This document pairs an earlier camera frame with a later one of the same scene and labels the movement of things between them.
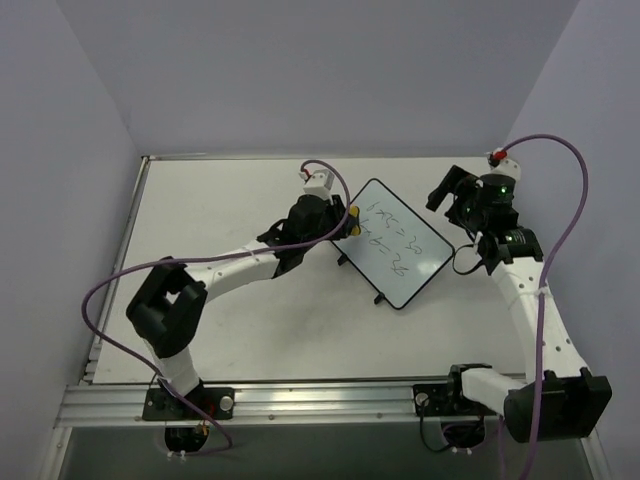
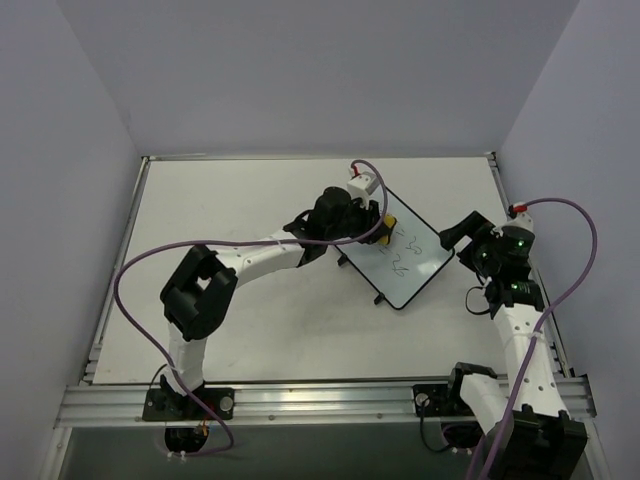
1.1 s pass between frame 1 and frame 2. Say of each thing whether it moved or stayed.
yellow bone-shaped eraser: moved
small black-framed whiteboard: stayed
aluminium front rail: stayed
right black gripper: moved
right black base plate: stayed
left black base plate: stayed
